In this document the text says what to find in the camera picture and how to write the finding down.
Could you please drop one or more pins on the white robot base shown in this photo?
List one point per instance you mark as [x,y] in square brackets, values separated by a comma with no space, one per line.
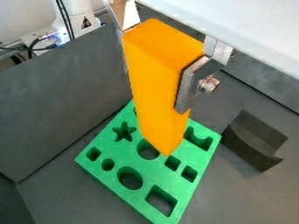
[74,21]

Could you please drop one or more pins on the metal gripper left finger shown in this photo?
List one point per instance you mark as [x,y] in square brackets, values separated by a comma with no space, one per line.
[119,31]

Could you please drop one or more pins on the orange rectangular block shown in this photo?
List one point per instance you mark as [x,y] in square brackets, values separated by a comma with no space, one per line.
[158,52]

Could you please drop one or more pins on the black curved foam piece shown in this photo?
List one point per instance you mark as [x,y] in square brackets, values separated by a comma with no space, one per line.
[254,140]

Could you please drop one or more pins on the dark grey foam panel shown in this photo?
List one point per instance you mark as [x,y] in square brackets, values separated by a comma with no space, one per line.
[55,97]

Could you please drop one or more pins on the green shape-sorter board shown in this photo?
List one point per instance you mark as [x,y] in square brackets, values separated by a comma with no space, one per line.
[154,183]

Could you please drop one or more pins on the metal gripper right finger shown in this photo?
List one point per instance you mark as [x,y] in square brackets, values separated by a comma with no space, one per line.
[198,74]

